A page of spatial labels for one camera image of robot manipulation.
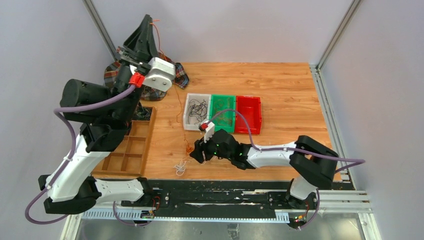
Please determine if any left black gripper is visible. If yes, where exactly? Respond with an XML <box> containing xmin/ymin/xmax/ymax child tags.
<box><xmin>109</xmin><ymin>15</ymin><xmax>163</xmax><ymax>121</ymax></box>

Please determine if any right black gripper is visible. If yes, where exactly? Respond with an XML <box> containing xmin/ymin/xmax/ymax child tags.
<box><xmin>190</xmin><ymin>130</ymin><xmax>232</xmax><ymax>164</ymax></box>

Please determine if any orange cable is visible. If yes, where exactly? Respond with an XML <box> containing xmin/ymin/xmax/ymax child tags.
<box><xmin>149</xmin><ymin>19</ymin><xmax>196</xmax><ymax>157</ymax></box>
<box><xmin>211</xmin><ymin>97</ymin><xmax>235</xmax><ymax>128</ymax></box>

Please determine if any white cable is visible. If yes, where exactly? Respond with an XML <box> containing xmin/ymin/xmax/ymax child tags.
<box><xmin>172</xmin><ymin>158</ymin><xmax>190</xmax><ymax>176</ymax></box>

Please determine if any black cable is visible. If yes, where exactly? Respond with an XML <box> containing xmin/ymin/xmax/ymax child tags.
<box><xmin>186</xmin><ymin>97</ymin><xmax>210</xmax><ymax>127</ymax></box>

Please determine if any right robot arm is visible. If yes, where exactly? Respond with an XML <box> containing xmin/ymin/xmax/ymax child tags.
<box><xmin>189</xmin><ymin>130</ymin><xmax>338</xmax><ymax>209</ymax></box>

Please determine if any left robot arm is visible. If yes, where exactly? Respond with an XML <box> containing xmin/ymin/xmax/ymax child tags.
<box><xmin>38</xmin><ymin>15</ymin><xmax>159</xmax><ymax>215</ymax></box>

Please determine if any white plastic bin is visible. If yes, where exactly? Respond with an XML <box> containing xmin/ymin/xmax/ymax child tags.
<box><xmin>182</xmin><ymin>93</ymin><xmax>211</xmax><ymax>131</ymax></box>

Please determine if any green plastic bin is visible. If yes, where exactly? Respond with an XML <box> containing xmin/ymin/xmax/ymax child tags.
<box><xmin>209</xmin><ymin>94</ymin><xmax>236</xmax><ymax>134</ymax></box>

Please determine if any plaid cloth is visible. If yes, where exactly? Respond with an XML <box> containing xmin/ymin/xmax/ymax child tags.
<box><xmin>103</xmin><ymin>52</ymin><xmax>190</xmax><ymax>101</ymax></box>

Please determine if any red plastic bin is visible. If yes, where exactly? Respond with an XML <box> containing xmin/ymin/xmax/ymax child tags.
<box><xmin>236</xmin><ymin>95</ymin><xmax>263</xmax><ymax>135</ymax></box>

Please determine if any green patterned fabric roll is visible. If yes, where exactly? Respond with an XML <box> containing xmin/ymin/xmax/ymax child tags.
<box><xmin>132</xmin><ymin>106</ymin><xmax>153</xmax><ymax>121</ymax></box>

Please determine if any wooden compartment tray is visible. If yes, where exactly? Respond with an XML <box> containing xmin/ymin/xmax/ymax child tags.
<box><xmin>91</xmin><ymin>106</ymin><xmax>157</xmax><ymax>179</ymax></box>

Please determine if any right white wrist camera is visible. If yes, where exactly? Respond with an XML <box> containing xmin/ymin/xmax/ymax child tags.
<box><xmin>198</xmin><ymin>119</ymin><xmax>215</xmax><ymax>143</ymax></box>

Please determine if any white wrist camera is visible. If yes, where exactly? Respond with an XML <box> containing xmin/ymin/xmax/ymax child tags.
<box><xmin>142</xmin><ymin>57</ymin><xmax>176</xmax><ymax>92</ymax></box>
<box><xmin>198</xmin><ymin>119</ymin><xmax>215</xmax><ymax>143</ymax></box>

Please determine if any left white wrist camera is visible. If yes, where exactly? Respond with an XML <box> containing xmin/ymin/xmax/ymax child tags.
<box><xmin>142</xmin><ymin>57</ymin><xmax>176</xmax><ymax>92</ymax></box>

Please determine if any left aluminium frame post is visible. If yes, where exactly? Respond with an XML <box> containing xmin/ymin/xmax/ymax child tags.
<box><xmin>82</xmin><ymin>0</ymin><xmax>118</xmax><ymax>61</ymax></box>

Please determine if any aluminium frame post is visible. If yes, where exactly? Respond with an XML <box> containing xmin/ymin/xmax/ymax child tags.
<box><xmin>82</xmin><ymin>0</ymin><xmax>118</xmax><ymax>61</ymax></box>
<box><xmin>316</xmin><ymin>0</ymin><xmax>362</xmax><ymax>72</ymax></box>

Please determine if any aluminium front rail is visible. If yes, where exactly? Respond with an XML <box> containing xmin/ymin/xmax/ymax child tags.
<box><xmin>61</xmin><ymin>183</ymin><xmax>380</xmax><ymax>240</ymax></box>

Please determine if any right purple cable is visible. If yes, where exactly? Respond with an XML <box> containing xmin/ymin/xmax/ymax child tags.
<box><xmin>200</xmin><ymin>109</ymin><xmax>366</xmax><ymax>230</ymax></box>

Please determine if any right aluminium frame post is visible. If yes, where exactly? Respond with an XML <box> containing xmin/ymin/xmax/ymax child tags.
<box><xmin>316</xmin><ymin>0</ymin><xmax>362</xmax><ymax>72</ymax></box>

